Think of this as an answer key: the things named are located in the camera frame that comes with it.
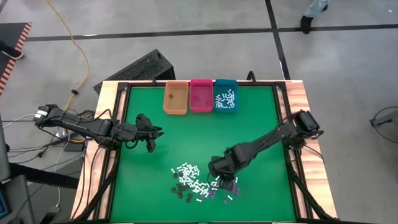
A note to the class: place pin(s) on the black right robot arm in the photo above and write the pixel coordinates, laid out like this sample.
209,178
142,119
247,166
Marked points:
273,137

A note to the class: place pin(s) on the wooden table side board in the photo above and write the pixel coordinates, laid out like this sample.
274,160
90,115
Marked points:
88,174
317,174

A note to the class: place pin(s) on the green table mat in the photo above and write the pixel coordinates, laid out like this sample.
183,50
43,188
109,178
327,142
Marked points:
264,202

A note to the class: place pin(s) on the black perforated metal case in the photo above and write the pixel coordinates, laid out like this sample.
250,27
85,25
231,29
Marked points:
140,67

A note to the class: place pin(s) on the grey metal post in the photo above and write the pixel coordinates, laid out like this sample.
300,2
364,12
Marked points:
3,149

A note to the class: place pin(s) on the black mat orange striped edge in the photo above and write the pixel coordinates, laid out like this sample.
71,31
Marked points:
9,34

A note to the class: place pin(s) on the black floor bar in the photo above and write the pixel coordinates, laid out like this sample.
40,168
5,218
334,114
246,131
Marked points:
43,175

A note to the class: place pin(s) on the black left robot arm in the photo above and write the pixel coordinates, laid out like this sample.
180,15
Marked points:
81,126

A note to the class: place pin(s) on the black table frame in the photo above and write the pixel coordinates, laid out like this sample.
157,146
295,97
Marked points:
264,84

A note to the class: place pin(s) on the person's leg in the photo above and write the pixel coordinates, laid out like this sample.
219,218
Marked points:
314,9

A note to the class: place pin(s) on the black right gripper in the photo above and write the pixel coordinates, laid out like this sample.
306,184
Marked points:
227,165

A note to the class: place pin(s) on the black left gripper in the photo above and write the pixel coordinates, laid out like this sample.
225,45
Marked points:
141,130

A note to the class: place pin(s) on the blue plastic bin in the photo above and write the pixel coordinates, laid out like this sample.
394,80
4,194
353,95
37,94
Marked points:
220,85

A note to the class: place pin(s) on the orange plastic bin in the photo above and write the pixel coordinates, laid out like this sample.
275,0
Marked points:
177,104

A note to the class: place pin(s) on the pink plastic bin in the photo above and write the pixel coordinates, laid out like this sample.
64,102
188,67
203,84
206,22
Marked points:
200,90

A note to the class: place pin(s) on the person's foot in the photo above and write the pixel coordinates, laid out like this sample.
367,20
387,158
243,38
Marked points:
12,53

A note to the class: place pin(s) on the black frame hook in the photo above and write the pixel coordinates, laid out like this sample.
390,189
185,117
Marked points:
251,76

